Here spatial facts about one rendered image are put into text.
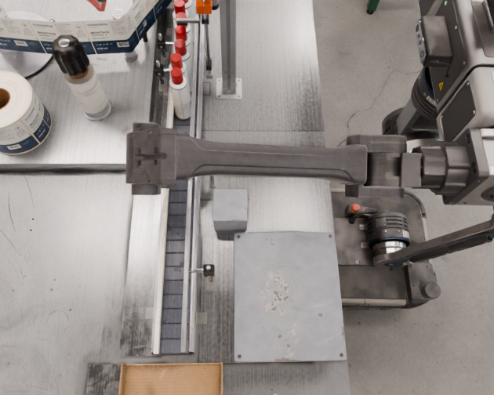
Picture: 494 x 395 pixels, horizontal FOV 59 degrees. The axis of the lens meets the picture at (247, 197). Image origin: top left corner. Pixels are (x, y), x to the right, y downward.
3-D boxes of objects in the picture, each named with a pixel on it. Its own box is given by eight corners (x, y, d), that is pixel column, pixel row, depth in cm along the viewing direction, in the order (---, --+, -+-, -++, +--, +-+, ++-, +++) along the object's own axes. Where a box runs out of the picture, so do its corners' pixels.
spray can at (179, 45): (180, 79, 146) (172, 34, 127) (196, 81, 146) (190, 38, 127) (177, 92, 144) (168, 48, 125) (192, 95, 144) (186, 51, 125)
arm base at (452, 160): (452, 206, 75) (490, 176, 64) (405, 205, 74) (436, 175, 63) (444, 162, 78) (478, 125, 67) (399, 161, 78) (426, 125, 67)
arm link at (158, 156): (132, 194, 55) (133, 115, 55) (124, 192, 68) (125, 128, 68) (415, 198, 71) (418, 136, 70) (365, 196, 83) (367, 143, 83)
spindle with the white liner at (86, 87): (85, 97, 142) (49, 29, 114) (112, 97, 142) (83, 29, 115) (81, 120, 138) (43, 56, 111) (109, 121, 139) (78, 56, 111)
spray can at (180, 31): (179, 68, 147) (171, 23, 129) (194, 67, 148) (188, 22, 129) (179, 81, 145) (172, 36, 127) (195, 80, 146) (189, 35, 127)
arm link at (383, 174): (430, 187, 68) (431, 153, 68) (366, 186, 68) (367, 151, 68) (408, 187, 77) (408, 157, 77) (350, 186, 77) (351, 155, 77)
